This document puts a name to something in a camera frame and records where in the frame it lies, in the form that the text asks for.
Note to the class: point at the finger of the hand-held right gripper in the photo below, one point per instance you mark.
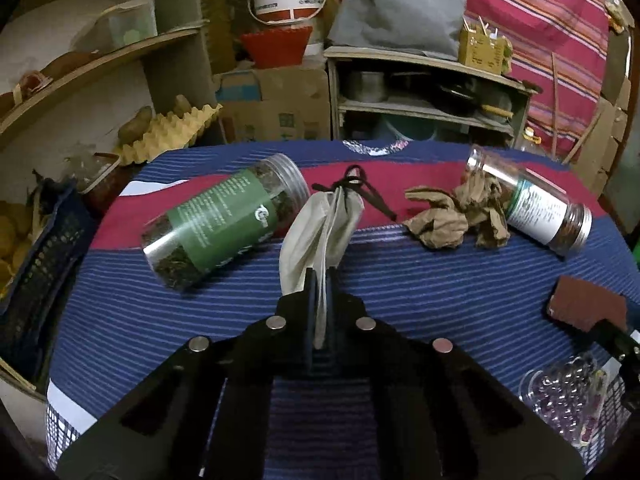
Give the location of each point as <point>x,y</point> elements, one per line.
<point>617,342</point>

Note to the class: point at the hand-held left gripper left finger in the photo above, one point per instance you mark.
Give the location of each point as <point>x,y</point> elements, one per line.
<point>295,310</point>

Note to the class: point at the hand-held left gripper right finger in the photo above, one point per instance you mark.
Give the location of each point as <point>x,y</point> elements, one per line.
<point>347,312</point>

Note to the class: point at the dark brown packet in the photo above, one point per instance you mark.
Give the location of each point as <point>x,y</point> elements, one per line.
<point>580,301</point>

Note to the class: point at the clear tray purple beads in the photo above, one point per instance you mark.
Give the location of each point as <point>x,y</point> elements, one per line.
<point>562,392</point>

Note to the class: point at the blue red striped table blanket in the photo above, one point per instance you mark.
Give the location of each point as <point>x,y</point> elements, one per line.
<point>425,285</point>

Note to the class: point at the clear jar green label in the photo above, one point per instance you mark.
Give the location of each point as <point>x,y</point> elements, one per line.
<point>220,215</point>

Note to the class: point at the crumpled brown paper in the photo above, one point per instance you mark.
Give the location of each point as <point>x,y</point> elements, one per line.
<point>440,220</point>

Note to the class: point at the clear jar white label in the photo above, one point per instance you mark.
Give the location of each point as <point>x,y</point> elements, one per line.
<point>540,205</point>

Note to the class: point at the blue plastic basin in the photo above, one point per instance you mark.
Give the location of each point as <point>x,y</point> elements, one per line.
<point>405,129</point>

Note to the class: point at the large cardboard box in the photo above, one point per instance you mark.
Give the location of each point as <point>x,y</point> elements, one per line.
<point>275,105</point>

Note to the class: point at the wooden stick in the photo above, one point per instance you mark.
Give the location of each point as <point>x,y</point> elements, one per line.
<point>585,136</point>

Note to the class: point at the yellow egg carton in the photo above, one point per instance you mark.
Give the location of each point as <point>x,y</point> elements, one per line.
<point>170,135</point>

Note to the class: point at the yellow cap oil bottle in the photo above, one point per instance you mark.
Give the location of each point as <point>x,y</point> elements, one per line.
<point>531,139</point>

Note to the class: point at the small steel pot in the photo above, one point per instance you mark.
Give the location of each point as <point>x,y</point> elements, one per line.
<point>367,87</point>

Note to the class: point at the black frying pan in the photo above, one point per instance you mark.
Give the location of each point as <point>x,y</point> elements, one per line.
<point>457,97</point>

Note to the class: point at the straw broom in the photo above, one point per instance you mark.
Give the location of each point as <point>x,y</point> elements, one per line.
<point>554,105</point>

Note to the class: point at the brown potato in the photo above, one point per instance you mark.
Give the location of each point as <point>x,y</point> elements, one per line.
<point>135,122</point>

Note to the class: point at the dark blue plastic crate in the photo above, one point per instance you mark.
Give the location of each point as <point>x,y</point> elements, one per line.
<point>45,270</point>

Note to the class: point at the grey wooden shelf unit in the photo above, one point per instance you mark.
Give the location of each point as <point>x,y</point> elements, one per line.
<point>425,67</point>

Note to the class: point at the red plastic basket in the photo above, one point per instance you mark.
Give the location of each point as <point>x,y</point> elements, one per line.
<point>275,47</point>

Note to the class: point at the small cardboard box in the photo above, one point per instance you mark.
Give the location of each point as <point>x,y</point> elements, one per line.
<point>481,47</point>

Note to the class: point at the green leafy vegetables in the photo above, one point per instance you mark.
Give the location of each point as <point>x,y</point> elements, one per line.
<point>508,57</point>

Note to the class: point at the grey cushion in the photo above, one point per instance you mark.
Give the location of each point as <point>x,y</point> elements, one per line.
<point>400,5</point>

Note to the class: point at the clear plastic container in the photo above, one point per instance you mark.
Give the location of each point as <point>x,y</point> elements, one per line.
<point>127,20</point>

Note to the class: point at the red striped curtain cloth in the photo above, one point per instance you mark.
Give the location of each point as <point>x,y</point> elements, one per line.
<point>540,15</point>

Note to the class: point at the cardboard wall sheets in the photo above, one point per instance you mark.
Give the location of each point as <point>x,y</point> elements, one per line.
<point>607,130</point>

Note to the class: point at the wooden wall shelving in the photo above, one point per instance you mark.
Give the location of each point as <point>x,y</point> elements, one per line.
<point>100,62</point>

